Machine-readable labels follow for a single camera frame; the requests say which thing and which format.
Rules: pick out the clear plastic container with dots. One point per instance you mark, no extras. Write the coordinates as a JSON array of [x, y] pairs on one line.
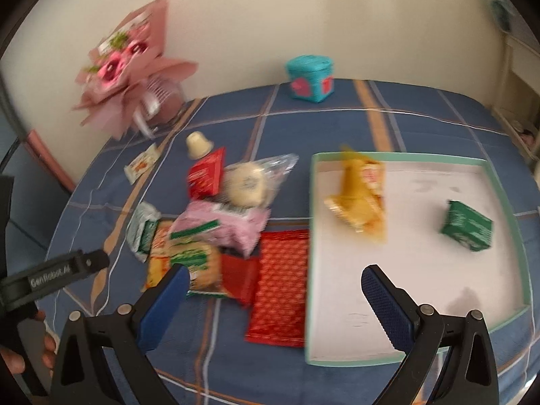
[[164, 101]]

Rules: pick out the orange clear snack packet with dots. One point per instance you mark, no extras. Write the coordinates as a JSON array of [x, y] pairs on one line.
[[375, 225]]

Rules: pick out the clear bag with round pastry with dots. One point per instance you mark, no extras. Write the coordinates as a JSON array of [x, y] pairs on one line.
[[247, 183]]

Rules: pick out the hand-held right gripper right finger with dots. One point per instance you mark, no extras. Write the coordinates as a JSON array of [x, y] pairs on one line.
[[386, 308]]

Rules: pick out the person's left hand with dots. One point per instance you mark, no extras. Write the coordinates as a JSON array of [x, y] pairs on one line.
[[49, 348]]

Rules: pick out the blue plaid tablecloth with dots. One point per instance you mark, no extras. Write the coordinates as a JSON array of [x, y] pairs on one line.
[[337, 126]]

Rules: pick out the small red snack packet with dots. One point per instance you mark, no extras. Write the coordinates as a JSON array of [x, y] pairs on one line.
[[206, 173]]

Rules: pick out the orange cracker packet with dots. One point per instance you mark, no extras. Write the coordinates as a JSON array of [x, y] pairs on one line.
[[158, 261]]

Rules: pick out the small white snack packet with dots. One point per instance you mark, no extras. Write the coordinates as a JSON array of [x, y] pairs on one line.
[[141, 162]]

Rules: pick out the teal tin box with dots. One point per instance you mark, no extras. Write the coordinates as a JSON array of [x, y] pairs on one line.
[[310, 78]]

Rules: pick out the plain red snack packet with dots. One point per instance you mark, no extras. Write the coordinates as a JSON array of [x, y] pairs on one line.
[[238, 278]]

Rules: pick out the red patterned snack packet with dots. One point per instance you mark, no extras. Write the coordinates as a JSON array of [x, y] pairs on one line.
[[280, 291]]

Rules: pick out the white tray with green rim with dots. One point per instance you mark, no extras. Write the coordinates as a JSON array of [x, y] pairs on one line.
[[422, 240]]

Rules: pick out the dark green snack packet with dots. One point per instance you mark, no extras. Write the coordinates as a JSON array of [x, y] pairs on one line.
[[466, 225]]

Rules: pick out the cream jelly cup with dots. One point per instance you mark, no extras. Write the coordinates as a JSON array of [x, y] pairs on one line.
[[198, 145]]

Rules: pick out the green and white snack packet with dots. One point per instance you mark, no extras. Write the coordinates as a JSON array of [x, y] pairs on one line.
[[141, 230]]

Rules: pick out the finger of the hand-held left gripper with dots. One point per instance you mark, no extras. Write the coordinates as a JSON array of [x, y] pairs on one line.
[[63, 271]]

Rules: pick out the green label cracker packet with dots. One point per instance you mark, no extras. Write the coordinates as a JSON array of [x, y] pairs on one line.
[[202, 268]]

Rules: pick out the pink snack packet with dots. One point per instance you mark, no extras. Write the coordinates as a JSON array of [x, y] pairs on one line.
[[228, 223]]

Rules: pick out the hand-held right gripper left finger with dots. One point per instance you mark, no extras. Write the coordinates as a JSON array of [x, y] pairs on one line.
[[168, 299]]

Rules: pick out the white shelf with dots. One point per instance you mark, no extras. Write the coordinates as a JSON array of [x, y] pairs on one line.
[[512, 63]]

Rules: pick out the yellow snack packet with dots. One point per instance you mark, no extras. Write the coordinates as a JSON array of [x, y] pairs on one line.
[[354, 194]]

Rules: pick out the pink flower bouquet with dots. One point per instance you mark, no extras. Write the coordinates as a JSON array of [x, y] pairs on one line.
[[122, 63]]

